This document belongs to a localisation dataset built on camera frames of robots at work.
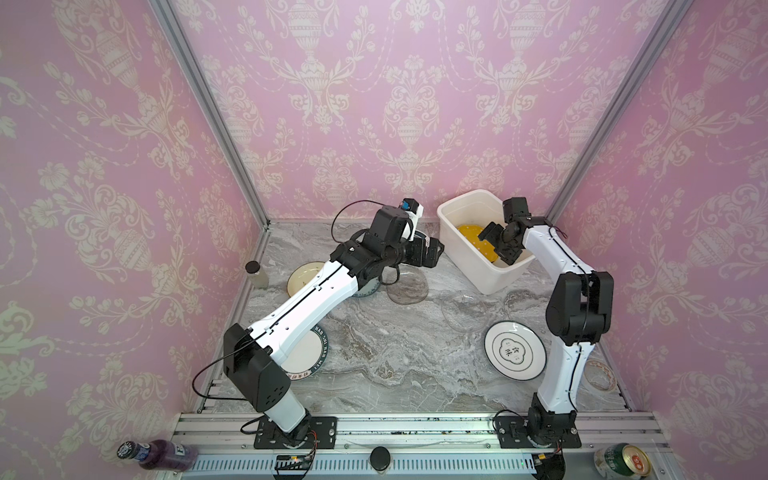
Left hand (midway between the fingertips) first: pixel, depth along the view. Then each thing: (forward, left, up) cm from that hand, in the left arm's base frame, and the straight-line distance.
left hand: (430, 246), depth 73 cm
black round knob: (-41, +11, -22) cm, 48 cm away
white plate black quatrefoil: (-14, -28, -30) cm, 43 cm away
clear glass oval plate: (+8, +2, -31) cm, 33 cm away
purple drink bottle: (-41, +59, -24) cm, 76 cm away
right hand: (+17, -23, -18) cm, 34 cm away
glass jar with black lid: (+6, +53, -25) cm, 59 cm away
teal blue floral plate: (+6, +17, -30) cm, 36 cm away
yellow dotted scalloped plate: (+11, -19, -13) cm, 25 cm away
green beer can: (-41, -39, -19) cm, 60 cm away
